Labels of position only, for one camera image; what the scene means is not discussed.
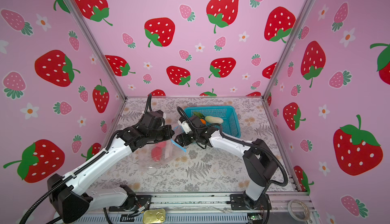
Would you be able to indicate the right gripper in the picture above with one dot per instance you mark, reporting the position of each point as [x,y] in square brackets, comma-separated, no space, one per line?
[185,139]

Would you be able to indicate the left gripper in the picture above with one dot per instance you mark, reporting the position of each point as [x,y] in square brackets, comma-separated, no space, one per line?
[168,128]

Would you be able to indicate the clear zip top bag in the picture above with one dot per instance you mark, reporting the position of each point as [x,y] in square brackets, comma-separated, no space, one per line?
[145,162]

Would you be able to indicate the red toy pepper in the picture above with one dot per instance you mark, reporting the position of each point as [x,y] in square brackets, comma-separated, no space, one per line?
[158,154]

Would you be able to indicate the magenta toy fruit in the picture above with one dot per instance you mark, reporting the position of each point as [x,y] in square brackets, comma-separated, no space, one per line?
[161,144]

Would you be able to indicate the teal plastic basket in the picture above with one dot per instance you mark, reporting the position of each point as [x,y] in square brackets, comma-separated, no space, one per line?
[227,113]

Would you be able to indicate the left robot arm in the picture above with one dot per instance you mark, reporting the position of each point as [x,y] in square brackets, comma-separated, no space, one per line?
[68,193]

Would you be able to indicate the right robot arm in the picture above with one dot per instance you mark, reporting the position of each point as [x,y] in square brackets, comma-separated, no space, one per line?
[262,166]

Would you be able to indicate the green leafy vegetable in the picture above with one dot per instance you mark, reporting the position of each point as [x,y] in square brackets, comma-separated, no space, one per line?
[199,114]

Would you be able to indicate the gold tin can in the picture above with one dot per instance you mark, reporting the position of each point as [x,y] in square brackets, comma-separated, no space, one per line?
[154,216]

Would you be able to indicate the clear tape roll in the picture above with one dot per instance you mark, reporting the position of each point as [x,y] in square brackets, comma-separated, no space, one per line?
[298,210]

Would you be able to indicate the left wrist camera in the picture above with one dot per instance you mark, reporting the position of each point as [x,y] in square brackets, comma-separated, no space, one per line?
[153,119]

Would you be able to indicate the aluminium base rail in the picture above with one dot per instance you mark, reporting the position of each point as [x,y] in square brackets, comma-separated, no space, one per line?
[226,208]

